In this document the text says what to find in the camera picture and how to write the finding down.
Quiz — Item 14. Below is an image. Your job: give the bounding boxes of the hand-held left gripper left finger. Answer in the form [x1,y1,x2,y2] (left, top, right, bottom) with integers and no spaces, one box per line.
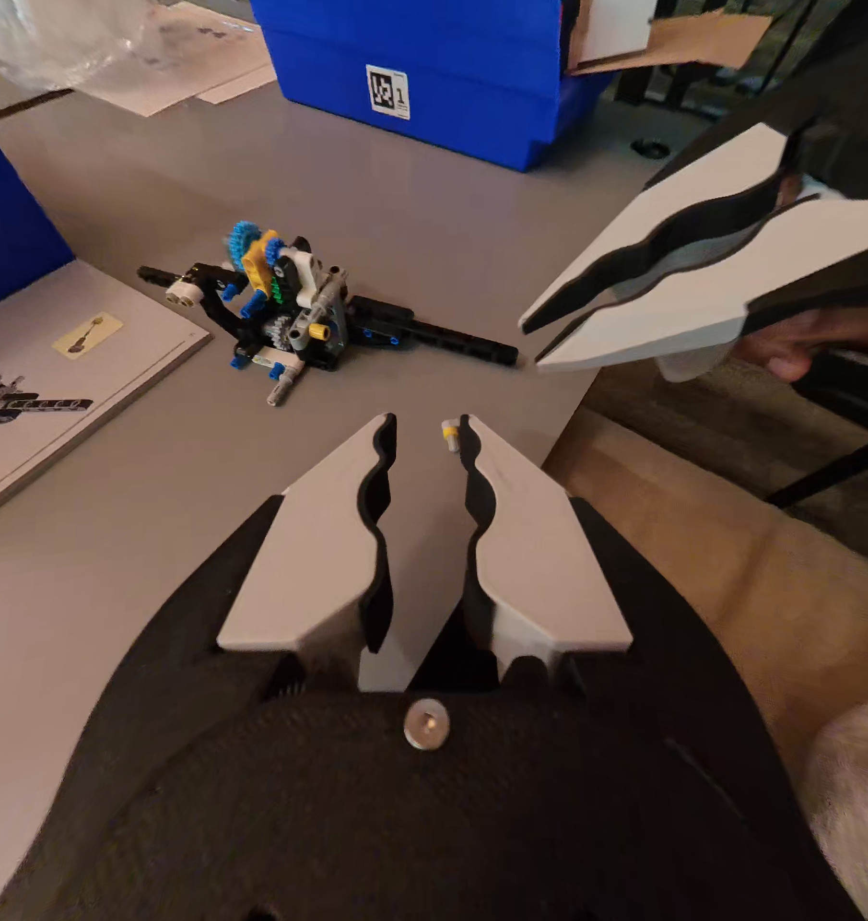
[217,413,396,656]

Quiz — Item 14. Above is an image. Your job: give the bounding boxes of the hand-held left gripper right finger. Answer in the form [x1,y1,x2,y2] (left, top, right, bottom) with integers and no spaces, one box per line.
[460,413,633,681]

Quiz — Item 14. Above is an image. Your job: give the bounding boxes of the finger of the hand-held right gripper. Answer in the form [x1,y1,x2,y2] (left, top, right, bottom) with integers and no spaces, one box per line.
[520,122,795,335]
[535,196,868,382]

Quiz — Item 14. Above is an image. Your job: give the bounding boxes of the lego technic model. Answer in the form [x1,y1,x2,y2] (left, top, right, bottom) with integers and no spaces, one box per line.
[138,219,519,407]

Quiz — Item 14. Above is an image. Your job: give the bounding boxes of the lego instruction booklet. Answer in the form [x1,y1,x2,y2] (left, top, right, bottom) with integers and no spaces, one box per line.
[0,259,213,526]

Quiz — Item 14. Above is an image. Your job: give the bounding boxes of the person's right hand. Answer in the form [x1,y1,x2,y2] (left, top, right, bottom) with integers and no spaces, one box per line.
[735,306,868,382]

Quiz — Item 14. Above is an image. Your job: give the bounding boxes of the black chair base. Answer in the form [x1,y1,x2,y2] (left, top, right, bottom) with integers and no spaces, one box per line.
[765,353,868,508]

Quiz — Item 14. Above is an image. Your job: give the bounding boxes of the open cardboard box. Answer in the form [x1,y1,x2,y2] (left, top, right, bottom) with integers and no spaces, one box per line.
[567,0,774,76]

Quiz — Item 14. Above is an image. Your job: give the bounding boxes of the blue plastic bin with tag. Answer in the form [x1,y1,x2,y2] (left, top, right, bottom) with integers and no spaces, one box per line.
[250,0,615,172]

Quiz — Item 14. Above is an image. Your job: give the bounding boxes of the plain blue plastic bin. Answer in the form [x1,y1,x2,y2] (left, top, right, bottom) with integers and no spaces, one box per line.
[0,108,75,318]

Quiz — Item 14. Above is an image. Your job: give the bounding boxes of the clear plastic bag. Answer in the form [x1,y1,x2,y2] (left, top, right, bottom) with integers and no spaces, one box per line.
[0,0,163,94]

